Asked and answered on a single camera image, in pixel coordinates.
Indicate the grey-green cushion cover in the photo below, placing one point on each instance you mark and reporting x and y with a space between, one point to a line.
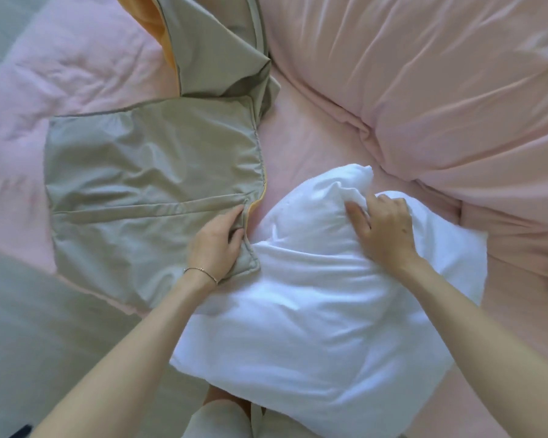
210 45
146 177

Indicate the pink bed sheet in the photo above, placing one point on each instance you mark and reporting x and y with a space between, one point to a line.
50 77

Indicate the pink duvet with white ruffle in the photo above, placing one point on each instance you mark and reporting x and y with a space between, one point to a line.
438 86

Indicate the person's white trousers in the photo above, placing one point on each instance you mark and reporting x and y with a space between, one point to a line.
219 421

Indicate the white cushion insert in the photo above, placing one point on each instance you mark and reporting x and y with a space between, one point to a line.
310 337

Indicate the person's right forearm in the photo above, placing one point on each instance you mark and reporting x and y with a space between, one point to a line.
498 342

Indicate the person's right hand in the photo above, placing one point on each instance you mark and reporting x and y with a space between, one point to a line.
388 232

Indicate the person's left hand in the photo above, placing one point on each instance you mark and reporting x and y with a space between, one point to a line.
214 250

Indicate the person's left forearm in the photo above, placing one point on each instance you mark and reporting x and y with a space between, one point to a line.
128 360

